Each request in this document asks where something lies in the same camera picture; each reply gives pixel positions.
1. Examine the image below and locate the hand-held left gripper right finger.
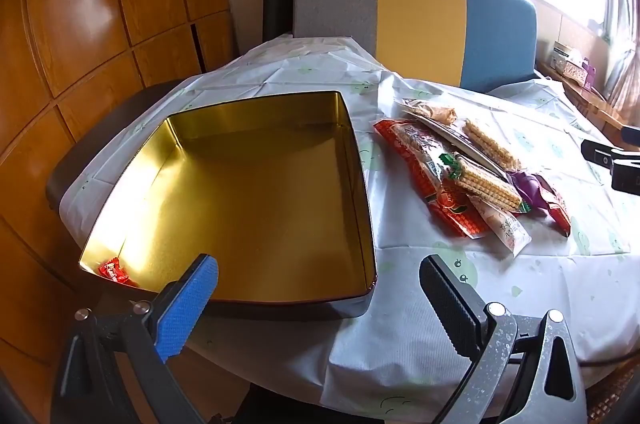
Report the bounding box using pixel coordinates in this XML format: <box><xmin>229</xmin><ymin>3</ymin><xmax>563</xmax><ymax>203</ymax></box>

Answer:
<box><xmin>419</xmin><ymin>254</ymin><xmax>588</xmax><ymax>424</ymax></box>

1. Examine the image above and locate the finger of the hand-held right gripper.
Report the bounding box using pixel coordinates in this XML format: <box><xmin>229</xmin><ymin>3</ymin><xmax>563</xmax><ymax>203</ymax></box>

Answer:
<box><xmin>581</xmin><ymin>139</ymin><xmax>617</xmax><ymax>168</ymax></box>
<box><xmin>612</xmin><ymin>158</ymin><xmax>640</xmax><ymax>196</ymax></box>

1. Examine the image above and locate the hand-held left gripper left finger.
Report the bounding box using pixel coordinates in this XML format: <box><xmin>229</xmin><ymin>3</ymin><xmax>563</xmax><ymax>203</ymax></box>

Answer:
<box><xmin>50</xmin><ymin>254</ymin><xmax>219</xmax><ymax>424</ymax></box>

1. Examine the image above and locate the red gold patterned snack packet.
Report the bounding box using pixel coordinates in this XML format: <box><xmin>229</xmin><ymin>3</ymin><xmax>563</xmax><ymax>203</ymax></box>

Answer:
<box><xmin>537</xmin><ymin>184</ymin><xmax>572</xmax><ymax>239</ymax></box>

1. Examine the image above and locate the purple snack packet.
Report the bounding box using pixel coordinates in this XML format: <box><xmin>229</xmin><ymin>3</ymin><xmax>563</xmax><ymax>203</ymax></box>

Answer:
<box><xmin>507</xmin><ymin>170</ymin><xmax>553</xmax><ymax>210</ymax></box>

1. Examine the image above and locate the white gold long snack packet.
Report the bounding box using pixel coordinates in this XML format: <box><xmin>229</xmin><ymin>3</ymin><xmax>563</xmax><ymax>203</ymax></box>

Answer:
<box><xmin>470</xmin><ymin>196</ymin><xmax>532</xmax><ymax>259</ymax></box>

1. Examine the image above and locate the clear wafer roll packet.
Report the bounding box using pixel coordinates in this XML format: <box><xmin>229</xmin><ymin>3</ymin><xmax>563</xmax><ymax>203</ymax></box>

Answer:
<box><xmin>452</xmin><ymin>119</ymin><xmax>523</xmax><ymax>172</ymax></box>

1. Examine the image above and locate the green label wafer roll packet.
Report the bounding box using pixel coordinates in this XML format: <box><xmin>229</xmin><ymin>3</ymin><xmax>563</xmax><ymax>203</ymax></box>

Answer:
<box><xmin>439</xmin><ymin>152</ymin><xmax>533</xmax><ymax>213</ymax></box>

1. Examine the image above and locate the gold tin box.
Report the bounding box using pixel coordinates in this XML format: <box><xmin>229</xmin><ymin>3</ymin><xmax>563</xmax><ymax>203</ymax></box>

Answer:
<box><xmin>78</xmin><ymin>90</ymin><xmax>377</xmax><ymax>319</ymax></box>

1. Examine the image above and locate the large red snack packet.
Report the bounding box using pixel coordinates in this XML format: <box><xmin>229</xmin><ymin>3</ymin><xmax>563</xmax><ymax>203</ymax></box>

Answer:
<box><xmin>374</xmin><ymin>119</ymin><xmax>493</xmax><ymax>239</ymax></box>

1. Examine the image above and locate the puffed rice cake packet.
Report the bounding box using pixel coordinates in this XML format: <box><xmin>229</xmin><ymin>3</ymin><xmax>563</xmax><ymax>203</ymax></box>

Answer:
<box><xmin>400</xmin><ymin>100</ymin><xmax>458</xmax><ymax>125</ymax></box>

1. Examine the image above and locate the pale cloud print tablecloth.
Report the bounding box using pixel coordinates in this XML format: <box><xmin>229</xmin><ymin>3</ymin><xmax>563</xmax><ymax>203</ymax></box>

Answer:
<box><xmin>59</xmin><ymin>35</ymin><xmax>640</xmax><ymax>410</ymax></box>

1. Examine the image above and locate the wooden side table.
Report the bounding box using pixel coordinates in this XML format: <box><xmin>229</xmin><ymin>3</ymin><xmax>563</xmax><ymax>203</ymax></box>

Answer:
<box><xmin>537</xmin><ymin>64</ymin><xmax>640</xmax><ymax>145</ymax></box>

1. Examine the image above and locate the small red wrapped candy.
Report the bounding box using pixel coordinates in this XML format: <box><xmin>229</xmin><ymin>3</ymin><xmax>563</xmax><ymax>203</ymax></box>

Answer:
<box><xmin>98</xmin><ymin>257</ymin><xmax>137</xmax><ymax>287</ymax></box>

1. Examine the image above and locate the woven tissue box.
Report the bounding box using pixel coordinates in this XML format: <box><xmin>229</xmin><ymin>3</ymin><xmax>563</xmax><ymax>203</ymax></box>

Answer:
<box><xmin>550</xmin><ymin>54</ymin><xmax>590</xmax><ymax>84</ymax></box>

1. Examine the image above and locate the beige curtain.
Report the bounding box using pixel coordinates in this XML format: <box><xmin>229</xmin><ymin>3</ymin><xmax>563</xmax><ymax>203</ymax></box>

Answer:
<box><xmin>602</xmin><ymin>0</ymin><xmax>640</xmax><ymax>120</ymax></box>

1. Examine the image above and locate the dark wooden table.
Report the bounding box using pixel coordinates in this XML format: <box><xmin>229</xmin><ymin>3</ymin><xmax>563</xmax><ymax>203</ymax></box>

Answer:
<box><xmin>45</xmin><ymin>81</ymin><xmax>176</xmax><ymax>212</ymax></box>

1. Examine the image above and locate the wooden wardrobe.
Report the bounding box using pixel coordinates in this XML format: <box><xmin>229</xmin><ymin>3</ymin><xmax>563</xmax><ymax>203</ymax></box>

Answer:
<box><xmin>0</xmin><ymin>0</ymin><xmax>241</xmax><ymax>405</ymax></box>

